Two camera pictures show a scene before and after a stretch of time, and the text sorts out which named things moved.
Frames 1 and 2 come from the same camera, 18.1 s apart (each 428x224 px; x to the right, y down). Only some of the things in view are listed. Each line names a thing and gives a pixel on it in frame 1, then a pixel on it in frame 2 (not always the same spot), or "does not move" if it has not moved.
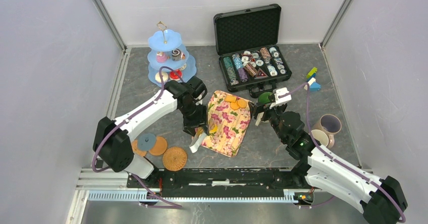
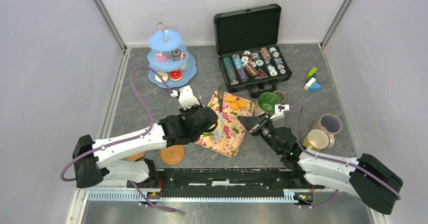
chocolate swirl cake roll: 176,54 does not move
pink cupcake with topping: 161,57 does not move
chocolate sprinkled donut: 183,67 does not move
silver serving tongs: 195,144 → 218,133
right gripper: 257,107 → 249,121
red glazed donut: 173,76 does not move
